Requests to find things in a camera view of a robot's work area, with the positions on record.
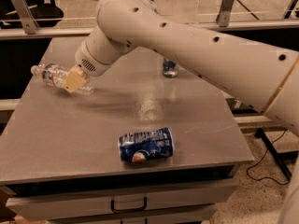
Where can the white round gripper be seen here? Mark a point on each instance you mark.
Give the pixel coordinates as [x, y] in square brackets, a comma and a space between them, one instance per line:
[89, 61]

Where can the clear plastic water bottle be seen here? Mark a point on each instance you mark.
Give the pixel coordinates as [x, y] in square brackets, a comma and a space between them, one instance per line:
[53, 75]

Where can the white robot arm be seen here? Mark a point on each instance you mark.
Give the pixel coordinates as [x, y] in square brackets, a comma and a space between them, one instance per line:
[255, 73]

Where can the black office chair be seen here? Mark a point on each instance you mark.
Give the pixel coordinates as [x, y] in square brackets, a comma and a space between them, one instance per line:
[45, 12]

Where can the crushed blue Pepsi can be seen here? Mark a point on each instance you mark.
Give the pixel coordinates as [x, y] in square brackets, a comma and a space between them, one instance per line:
[143, 146]

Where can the upright silver blue can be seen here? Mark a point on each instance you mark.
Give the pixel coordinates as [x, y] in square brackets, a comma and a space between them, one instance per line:
[169, 69]

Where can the grey cabinet drawer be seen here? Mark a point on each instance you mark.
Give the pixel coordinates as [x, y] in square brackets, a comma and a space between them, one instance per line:
[93, 203]

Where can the dark background table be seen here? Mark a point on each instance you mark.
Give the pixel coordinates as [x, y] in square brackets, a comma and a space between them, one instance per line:
[267, 10]

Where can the black stand leg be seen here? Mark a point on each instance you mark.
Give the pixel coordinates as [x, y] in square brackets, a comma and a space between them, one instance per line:
[269, 145]

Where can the left metal rail bracket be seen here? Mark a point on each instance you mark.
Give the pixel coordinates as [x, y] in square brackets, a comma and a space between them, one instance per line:
[28, 22]

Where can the black drawer handle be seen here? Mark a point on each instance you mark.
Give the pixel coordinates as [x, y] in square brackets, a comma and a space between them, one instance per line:
[129, 206]

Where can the right metal rail bracket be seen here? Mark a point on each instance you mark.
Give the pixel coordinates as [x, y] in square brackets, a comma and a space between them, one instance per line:
[224, 15]

